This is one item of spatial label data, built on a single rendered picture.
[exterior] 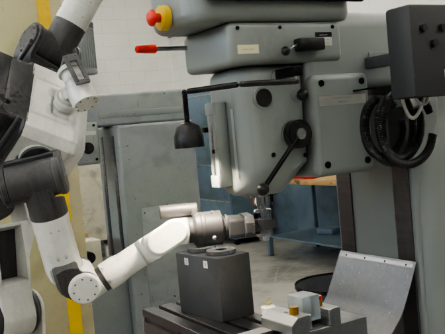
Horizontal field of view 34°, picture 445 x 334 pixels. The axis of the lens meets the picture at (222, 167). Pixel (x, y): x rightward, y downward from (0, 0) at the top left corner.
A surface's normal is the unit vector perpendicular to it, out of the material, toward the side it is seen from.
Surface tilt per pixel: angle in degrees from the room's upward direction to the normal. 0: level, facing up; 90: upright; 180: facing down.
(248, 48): 90
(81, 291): 103
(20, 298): 81
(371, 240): 90
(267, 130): 90
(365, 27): 90
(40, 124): 58
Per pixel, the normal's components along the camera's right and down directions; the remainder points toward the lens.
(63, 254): 0.33, 0.24
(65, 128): 0.58, -0.55
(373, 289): -0.81, -0.37
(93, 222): 0.49, 0.00
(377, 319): -0.68, -0.62
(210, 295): -0.80, 0.11
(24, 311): 0.71, -0.18
